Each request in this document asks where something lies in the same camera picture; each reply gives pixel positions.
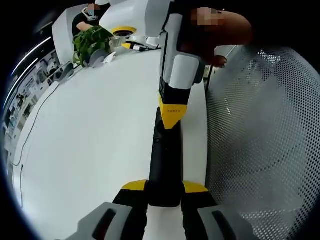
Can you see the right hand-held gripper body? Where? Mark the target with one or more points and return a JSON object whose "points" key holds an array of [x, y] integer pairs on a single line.
{"points": [[140, 17]]}

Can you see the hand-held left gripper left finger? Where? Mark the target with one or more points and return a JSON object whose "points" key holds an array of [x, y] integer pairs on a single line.
{"points": [[125, 215]]}

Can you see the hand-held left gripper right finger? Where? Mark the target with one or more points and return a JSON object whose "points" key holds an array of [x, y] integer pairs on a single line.
{"points": [[200, 217]]}

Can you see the black remote control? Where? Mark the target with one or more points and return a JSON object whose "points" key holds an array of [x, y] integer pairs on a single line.
{"points": [[165, 162]]}

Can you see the person's right hand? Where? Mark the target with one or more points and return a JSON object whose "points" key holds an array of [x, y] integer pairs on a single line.
{"points": [[237, 32]]}

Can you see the white ribbed cup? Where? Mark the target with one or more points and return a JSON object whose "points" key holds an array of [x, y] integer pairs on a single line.
{"points": [[117, 42]]}

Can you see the crumpled white paper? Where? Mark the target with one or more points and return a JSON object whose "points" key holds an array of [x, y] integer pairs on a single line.
{"points": [[109, 58]]}

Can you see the green potted plant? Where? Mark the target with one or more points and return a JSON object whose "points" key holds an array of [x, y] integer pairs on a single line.
{"points": [[87, 43]]}

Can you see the display shelves and white cabinets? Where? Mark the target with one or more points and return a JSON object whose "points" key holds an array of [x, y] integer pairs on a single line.
{"points": [[27, 92]]}

